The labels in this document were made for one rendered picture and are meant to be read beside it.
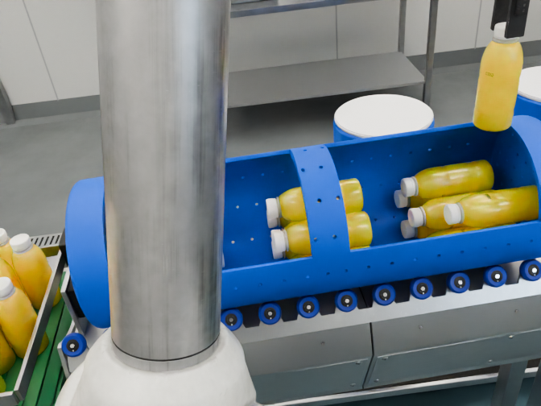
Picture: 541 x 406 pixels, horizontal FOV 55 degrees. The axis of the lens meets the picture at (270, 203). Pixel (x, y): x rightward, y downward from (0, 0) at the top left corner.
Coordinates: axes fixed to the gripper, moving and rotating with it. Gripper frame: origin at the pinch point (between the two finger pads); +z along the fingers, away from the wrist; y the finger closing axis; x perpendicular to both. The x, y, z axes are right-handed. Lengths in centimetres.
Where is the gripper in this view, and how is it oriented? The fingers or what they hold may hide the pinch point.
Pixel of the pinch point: (510, 11)
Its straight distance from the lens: 96.9
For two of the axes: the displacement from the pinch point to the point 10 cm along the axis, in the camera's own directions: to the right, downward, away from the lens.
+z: 0.9, 8.2, 5.7
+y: -1.3, -5.5, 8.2
